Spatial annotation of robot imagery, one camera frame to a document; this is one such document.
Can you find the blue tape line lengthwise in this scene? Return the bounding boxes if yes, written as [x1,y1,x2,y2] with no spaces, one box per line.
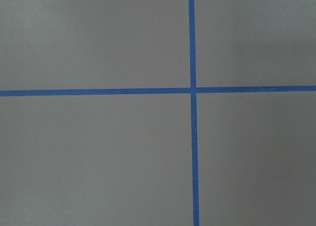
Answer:
[188,0,199,226]

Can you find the blue tape line crosswise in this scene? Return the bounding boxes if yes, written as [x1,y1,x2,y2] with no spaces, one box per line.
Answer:
[0,85,316,97]

